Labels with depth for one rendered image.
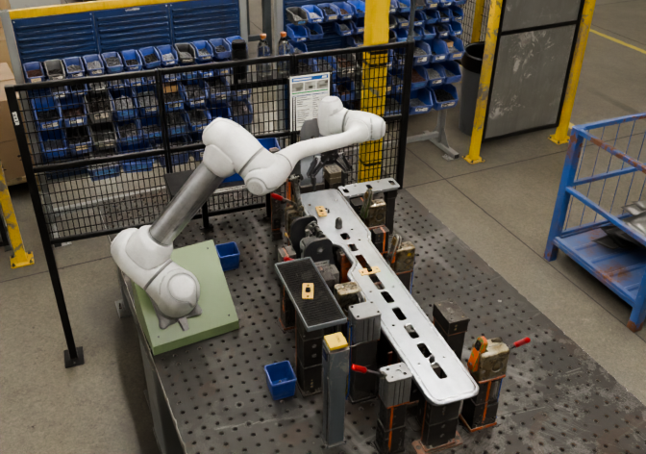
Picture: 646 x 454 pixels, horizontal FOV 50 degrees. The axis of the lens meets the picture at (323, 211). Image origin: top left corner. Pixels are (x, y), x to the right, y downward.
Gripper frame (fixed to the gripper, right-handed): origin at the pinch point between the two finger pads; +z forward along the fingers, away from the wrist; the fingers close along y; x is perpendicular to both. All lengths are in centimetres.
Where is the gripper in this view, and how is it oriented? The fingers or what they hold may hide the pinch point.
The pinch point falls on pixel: (328, 186)
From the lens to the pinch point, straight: 307.5
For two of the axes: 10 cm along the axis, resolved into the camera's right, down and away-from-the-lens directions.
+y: 9.4, -1.7, 3.0
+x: -3.4, -5.1, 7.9
